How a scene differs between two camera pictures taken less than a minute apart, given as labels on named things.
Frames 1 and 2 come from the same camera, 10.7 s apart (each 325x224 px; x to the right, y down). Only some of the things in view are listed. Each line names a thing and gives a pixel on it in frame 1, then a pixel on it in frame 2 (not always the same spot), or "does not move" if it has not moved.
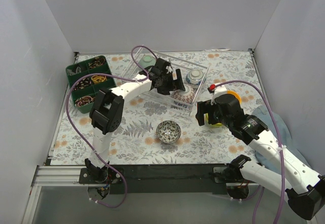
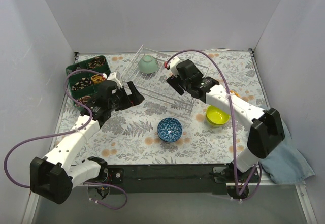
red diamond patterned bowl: (186, 96) -> (169, 129)
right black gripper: (206, 111) -> (178, 82)
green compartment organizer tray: (84, 91) does not move
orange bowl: (235, 94) does not move
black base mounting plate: (164, 178) does not move
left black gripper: (171, 81) -> (127, 98)
